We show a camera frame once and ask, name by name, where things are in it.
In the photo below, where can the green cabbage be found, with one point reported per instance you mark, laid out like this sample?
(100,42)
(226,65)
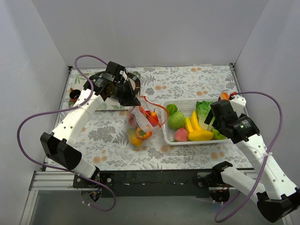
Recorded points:
(176,121)

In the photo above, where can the yellow mango in basket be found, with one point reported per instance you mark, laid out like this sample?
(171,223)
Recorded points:
(200,135)

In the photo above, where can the yellow green mango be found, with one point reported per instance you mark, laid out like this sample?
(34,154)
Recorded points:
(132,137)

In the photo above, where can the white plastic basket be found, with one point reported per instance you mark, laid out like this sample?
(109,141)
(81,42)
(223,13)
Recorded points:
(186,106)

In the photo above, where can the orange papaya slice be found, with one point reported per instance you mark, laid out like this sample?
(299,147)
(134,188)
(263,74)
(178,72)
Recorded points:
(224,96)

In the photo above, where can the green starfruit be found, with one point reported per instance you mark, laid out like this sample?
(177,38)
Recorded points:
(171,108)

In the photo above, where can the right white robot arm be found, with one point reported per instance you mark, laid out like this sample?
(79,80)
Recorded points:
(273,192)

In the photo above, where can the aluminium frame rail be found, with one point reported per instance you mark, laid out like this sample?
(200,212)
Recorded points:
(52,181)

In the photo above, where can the floral tablecloth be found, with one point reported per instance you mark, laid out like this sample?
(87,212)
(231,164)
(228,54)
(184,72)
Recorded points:
(103,140)

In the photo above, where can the red lychee bunch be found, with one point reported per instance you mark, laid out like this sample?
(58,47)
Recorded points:
(133,122)

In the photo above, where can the green apple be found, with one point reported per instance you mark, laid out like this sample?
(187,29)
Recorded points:
(218,135)

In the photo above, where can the small brown clay cup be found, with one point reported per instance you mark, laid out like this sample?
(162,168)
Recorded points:
(74,95)

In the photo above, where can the striped rim ceramic plate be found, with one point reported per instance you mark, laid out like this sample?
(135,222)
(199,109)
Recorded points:
(135,82)

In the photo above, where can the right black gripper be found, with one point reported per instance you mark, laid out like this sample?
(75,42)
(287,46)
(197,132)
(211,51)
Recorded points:
(215,116)

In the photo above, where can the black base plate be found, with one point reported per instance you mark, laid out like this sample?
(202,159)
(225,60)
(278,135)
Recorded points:
(184,182)

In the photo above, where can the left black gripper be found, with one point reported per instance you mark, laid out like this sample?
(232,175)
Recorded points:
(129,93)

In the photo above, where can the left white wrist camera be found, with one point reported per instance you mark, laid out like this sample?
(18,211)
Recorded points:
(123,76)

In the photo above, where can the orange red pepper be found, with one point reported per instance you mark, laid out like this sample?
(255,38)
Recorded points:
(142,135)

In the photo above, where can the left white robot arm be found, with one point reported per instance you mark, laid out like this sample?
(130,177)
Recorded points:
(59,144)

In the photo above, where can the green lettuce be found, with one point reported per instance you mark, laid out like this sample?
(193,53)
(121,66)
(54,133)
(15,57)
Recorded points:
(202,111)

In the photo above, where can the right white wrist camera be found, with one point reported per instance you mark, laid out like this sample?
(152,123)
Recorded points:
(238,103)

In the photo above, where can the clear zip bag orange zipper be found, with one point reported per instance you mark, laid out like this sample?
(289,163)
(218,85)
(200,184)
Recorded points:
(137,111)

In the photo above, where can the pink peach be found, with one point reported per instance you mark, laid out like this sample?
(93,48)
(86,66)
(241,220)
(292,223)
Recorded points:
(181,135)

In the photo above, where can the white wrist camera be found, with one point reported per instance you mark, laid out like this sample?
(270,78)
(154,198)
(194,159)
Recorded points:
(123,76)
(238,103)

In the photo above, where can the floral serving tray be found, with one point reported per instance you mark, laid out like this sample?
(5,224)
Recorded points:
(77,81)

